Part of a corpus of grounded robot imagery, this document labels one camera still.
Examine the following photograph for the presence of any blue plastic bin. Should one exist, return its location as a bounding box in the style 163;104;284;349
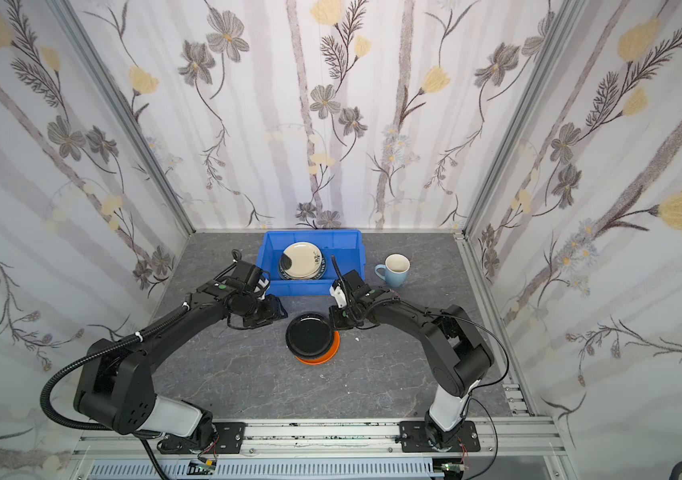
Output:
256;229;366;297

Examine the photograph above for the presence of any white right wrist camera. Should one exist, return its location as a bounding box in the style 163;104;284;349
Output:
329;285;347;309

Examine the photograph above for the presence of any cream yellow plate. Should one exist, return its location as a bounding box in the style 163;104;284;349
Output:
278;242;324;280

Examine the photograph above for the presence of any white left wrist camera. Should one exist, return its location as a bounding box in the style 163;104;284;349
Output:
254;271;271;296

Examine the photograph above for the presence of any aluminium corner frame post right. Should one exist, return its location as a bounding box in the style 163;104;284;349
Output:
461;0;585;237

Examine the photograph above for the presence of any light blue ceramic mug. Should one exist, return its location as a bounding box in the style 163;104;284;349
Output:
374;253;411;289

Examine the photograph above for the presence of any orange plate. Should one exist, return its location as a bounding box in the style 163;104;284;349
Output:
296;332;341;365

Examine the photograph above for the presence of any white plate green rim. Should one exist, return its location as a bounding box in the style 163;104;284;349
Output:
278;253;327;280

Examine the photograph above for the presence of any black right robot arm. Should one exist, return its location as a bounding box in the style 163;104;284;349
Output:
329;270;495;445

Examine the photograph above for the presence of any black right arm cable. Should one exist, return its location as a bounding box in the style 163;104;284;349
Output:
331;254;511;480

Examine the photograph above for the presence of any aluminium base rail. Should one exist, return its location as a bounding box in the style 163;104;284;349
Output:
70;416;570;480

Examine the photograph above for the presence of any aluminium corner frame post left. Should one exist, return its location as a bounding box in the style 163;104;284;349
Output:
46;0;196;237

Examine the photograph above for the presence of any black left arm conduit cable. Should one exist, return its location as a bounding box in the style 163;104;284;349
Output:
39;305;189;432

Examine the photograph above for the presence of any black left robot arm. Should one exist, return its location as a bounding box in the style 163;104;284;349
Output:
73;281;287;438

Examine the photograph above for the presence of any black glossy plate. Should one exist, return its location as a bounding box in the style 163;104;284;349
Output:
285;312;335;362

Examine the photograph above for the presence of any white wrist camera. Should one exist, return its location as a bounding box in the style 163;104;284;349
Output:
329;285;347;309
254;271;271;296

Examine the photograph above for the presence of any aluminium corner frame post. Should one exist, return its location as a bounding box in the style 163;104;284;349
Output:
461;0;585;237
46;0;196;237

